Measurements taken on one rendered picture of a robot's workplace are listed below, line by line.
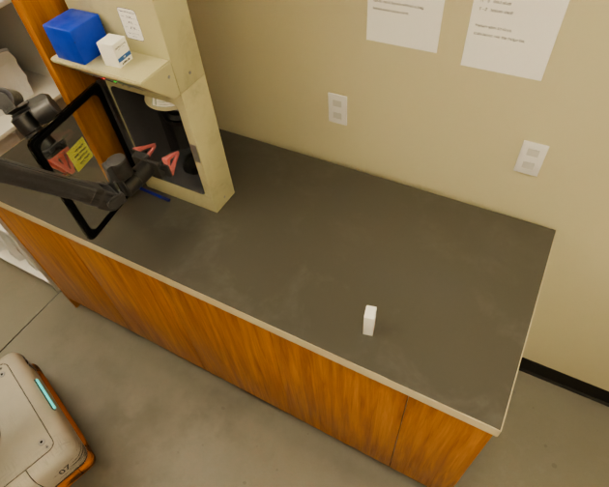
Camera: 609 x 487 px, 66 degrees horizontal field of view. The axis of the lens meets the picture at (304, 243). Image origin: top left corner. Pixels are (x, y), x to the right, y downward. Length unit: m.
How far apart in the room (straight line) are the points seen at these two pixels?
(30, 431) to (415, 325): 1.58
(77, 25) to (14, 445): 1.59
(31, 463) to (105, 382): 0.52
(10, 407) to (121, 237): 0.97
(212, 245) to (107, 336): 1.24
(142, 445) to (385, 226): 1.46
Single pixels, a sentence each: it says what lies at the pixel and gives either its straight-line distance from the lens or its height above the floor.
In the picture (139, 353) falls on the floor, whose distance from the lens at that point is 2.57.
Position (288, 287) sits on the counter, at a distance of 1.43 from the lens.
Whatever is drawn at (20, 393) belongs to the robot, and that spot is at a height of 0.28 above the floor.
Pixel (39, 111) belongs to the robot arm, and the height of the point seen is 1.39.
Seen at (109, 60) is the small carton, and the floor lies 1.53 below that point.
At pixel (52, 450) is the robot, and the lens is 2.20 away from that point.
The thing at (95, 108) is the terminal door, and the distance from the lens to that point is 1.59.
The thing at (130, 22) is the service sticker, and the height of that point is 1.59.
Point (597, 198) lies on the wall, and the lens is 1.63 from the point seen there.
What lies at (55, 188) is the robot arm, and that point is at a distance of 1.42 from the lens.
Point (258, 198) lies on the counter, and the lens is 1.69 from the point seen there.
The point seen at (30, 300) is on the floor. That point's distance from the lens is 3.05.
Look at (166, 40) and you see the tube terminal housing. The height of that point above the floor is 1.56.
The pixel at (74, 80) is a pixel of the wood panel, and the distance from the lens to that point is 1.63.
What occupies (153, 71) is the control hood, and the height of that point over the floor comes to 1.51.
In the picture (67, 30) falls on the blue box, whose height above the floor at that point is 1.60.
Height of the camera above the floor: 2.12
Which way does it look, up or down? 50 degrees down
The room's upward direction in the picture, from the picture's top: 6 degrees counter-clockwise
